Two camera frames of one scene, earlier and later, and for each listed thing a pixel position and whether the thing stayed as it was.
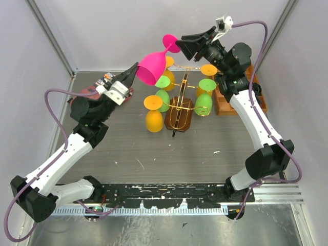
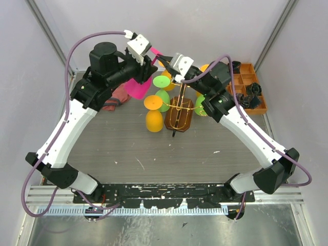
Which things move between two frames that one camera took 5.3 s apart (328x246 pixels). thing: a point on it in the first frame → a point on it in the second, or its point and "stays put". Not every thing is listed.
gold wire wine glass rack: [179, 115] stays put
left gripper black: [128, 80] → [146, 70]
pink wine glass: [151, 68] → [136, 88]
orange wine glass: [168, 72] stays put
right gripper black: [190, 47] → [167, 59]
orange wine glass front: [154, 120] stays put
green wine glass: [163, 82] stays put
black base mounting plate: [169, 196] stays put
